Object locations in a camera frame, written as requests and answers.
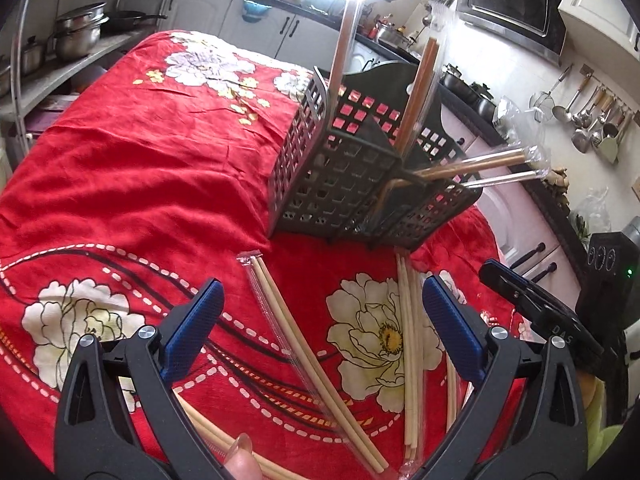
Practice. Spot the person's left hand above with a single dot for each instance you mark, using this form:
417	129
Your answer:
242	462

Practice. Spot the row of hanging kitchen utensils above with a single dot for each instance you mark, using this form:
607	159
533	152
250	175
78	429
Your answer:
595	120

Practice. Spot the ginger root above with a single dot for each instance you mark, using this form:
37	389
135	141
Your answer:
557	180

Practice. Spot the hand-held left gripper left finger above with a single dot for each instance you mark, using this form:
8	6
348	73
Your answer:
192	330

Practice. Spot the black kitchen counter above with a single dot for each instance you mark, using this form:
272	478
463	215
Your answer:
555	205

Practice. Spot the black frying pan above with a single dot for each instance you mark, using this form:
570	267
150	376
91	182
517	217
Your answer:
130	20

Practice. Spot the black range hood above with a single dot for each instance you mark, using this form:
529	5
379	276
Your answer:
515	0

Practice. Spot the bamboo chopstick pair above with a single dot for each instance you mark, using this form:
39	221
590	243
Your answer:
490	161
340	50
420	90
505	179

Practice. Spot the red floral tablecloth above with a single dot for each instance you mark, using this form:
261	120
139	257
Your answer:
150	160

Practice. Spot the dark green utensil basket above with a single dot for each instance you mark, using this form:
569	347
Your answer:
330	185

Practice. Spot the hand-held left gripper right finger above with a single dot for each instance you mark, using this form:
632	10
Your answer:
452	325

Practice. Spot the clear plastic bags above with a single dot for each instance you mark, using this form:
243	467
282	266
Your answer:
520	125

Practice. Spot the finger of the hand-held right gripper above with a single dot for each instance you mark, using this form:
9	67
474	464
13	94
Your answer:
520	300
502	269

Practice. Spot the steel pot with lid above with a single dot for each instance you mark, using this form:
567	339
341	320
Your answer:
392	32

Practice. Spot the white wall cabinet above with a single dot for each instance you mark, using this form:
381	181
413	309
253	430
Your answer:
605	5

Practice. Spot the pile of chopsticks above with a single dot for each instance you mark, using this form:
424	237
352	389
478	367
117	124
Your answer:
272	290

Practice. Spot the metal shelf rack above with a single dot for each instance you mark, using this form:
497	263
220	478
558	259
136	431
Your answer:
60	85

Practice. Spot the small steel pot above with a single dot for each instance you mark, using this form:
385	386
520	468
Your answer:
32	55

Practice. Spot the steel kettle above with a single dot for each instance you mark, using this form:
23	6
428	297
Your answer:
467	87

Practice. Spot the stacked stainless steel pots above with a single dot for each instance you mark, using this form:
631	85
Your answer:
80	30

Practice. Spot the blue plastic bowl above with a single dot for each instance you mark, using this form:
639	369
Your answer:
256	10

